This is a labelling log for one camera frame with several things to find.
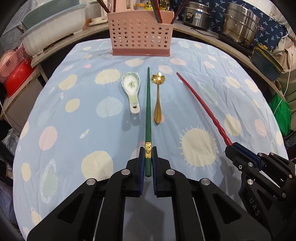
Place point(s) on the red plastic basin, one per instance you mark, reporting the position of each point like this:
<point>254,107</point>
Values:
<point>18,77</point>

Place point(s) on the gold flower spoon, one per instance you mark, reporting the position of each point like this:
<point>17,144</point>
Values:
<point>158,79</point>

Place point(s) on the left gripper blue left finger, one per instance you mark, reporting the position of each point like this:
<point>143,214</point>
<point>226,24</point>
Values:
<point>133,175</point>

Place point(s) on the green chopstick with gold band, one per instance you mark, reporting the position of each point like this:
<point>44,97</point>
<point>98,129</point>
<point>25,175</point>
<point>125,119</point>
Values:
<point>155,10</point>

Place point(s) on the dark maroon twisted chopstick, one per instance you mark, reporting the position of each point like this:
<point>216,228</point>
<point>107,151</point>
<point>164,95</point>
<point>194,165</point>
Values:
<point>179,10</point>

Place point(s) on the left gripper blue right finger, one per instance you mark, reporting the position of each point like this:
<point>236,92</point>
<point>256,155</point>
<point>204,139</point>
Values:
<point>164,177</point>

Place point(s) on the navy floral cloth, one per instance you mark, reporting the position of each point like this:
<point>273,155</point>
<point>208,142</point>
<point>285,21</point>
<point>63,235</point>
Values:
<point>270,36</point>

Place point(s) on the silver rice cooker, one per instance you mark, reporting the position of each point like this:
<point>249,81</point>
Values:
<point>197,15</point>

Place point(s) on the black induction cooker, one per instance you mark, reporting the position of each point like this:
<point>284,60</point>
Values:
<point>245,51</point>

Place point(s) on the dark green stacked bowls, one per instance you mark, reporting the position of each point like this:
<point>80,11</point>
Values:
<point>265,62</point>

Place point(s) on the white ceramic soup spoon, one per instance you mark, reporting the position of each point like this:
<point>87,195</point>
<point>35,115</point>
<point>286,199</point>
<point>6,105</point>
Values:
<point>130,83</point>

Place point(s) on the green plastic bag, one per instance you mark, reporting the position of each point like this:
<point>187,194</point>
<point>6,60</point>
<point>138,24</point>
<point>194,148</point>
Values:
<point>282,114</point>

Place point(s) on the stainless steel steamer pot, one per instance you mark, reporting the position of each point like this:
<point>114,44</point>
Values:
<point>240,24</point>

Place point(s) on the red twisted chopstick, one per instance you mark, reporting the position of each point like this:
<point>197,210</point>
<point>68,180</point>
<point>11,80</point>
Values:
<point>221,130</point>

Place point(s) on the pink plastic basket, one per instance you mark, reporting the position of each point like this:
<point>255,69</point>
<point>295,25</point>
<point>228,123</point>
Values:
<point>10,61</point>

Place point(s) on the pink perforated utensil holder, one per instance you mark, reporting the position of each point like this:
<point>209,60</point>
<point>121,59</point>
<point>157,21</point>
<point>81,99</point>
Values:
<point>137,33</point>

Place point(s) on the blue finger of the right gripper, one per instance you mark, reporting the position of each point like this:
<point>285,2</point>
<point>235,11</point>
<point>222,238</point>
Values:
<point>246,152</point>
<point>240,161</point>

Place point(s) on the white dish rack green lid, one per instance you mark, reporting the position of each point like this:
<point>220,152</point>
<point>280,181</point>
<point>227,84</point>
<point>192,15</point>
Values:
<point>51,22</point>

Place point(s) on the bright red chopstick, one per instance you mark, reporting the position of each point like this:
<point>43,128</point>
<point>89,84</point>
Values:
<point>158,11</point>

